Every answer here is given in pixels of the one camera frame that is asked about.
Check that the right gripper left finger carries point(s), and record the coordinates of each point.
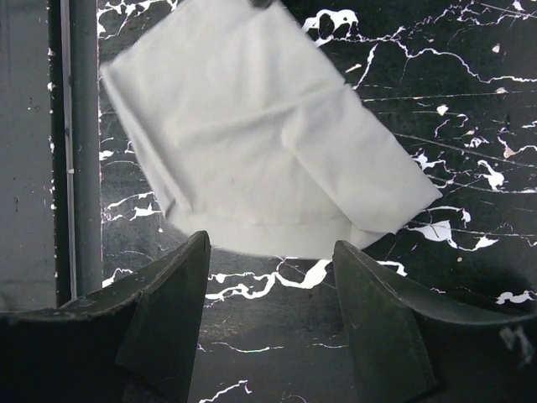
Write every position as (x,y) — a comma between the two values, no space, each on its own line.
(133,341)

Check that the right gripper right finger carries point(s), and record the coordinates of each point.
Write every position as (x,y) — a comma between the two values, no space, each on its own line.
(410,343)

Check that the grey underwear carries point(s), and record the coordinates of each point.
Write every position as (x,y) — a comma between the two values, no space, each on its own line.
(244,129)

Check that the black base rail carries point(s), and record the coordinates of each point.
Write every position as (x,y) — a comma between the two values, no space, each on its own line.
(51,243)

